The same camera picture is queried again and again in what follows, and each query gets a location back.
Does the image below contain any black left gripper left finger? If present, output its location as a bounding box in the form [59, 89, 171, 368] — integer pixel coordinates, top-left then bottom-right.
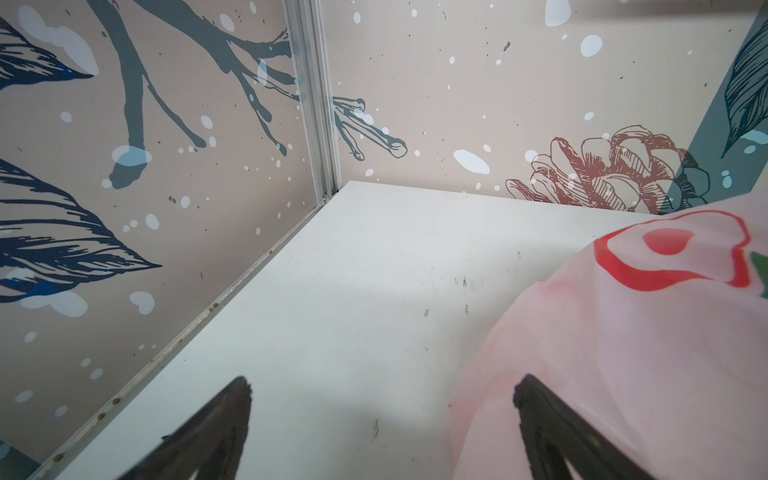
[121, 376, 252, 480]

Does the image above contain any pink plastic bag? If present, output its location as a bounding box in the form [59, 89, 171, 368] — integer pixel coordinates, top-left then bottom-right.
[449, 191, 767, 479]

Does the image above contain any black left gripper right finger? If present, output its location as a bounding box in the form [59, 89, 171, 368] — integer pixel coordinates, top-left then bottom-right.
[513, 374, 652, 480]

